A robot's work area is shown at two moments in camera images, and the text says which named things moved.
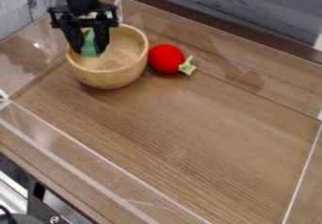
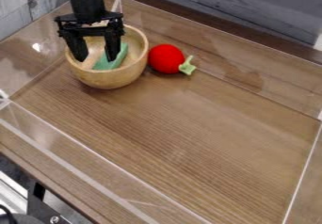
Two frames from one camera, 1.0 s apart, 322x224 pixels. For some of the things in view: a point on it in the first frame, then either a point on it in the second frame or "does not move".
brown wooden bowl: [120, 67] does not move
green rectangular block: [89, 47] -> [105, 64]
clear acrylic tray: [216, 147] does not move
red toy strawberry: [166, 57] does not move
